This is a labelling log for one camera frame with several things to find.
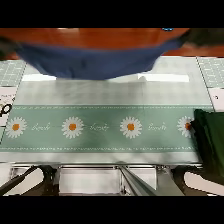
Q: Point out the blue T-shirt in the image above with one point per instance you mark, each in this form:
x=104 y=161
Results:
x=96 y=61

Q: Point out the dark green garment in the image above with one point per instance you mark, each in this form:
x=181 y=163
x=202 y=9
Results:
x=210 y=136

